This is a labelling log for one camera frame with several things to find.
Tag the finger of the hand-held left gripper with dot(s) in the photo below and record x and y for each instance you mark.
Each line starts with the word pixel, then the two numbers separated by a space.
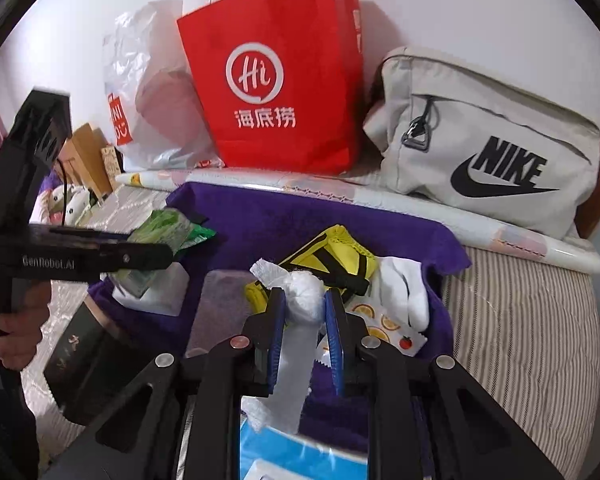
pixel 100 237
pixel 140 257

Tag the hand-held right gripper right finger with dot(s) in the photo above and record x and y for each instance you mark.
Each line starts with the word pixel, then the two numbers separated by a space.
pixel 336 345

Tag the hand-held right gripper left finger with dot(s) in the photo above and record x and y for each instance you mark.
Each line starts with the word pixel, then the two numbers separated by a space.
pixel 277 335

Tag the orange slice print cloth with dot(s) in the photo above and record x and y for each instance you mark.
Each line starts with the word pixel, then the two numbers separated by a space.
pixel 372 320

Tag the white sponge block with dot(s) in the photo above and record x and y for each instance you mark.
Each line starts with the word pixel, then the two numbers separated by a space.
pixel 165 295

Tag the white fruit print packet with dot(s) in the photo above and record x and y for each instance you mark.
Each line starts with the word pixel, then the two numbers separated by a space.
pixel 407 342

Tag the white socks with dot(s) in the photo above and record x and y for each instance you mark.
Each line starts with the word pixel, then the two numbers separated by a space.
pixel 405 290

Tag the yellow and black pouch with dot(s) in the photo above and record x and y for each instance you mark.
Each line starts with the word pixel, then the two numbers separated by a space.
pixel 340 252

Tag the person's left forearm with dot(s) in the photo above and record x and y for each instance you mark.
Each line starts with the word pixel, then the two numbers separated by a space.
pixel 5 425

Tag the person's left hand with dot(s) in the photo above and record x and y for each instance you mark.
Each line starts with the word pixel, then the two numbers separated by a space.
pixel 25 325

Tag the white black-dotted plush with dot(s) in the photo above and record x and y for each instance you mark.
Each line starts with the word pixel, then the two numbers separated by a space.
pixel 72 207

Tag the wooden headboard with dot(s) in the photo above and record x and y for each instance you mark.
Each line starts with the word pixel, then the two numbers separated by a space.
pixel 87 155

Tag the brown patterned book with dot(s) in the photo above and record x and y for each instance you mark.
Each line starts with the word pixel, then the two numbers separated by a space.
pixel 112 162

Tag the blue tissue box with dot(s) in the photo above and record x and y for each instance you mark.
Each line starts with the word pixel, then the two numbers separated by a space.
pixel 280 450

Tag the purple towel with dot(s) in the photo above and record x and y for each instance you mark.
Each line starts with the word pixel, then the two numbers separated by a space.
pixel 280 220

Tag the dark green tea tin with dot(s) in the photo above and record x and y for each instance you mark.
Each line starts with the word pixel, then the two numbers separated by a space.
pixel 85 360

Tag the white plastic shopping bag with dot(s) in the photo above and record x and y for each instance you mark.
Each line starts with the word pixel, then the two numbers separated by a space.
pixel 150 95

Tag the rolled white printed paper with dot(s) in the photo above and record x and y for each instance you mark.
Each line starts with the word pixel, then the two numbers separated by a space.
pixel 430 210

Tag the striped mattress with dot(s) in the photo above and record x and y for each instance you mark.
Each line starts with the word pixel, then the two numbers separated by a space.
pixel 520 335

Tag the red paper bag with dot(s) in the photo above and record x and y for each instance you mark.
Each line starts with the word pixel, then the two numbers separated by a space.
pixel 280 85

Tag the grey bag with black logo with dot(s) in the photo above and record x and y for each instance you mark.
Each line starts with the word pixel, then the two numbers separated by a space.
pixel 480 150

